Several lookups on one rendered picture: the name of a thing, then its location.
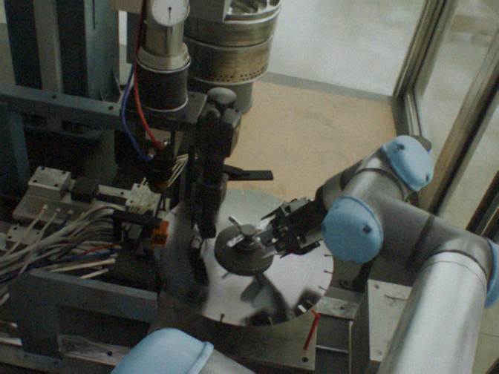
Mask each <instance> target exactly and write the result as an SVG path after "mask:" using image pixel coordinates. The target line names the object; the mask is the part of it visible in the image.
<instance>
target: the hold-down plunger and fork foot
mask: <svg viewBox="0 0 499 374"><path fill-rule="evenodd" d="M194 201H195V198H194V197H192V201H191V207H192V209H193V214H192V216H191V225H190V229H193V228H194V227H195V224H197V226H198V231H199V234H200V238H201V239H207V238H215V237H216V234H217V229H216V226H215V221H214V219H215V211H213V210H210V209H206V208H204V207H202V206H198V205H195V204H194Z"/></svg>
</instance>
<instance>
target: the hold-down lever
mask: <svg viewBox="0 0 499 374"><path fill-rule="evenodd" d="M220 116H221V115H220V112H219V111H218V110H216V109H209V110H208V111H207V112H206V120H205V130H206V132H207V133H206V148H205V155H204V156H205V157H206V158H207V159H211V157H212V152H213V151H214V144H215V134H216V133H217V132H218V129H219V122H220Z"/></svg>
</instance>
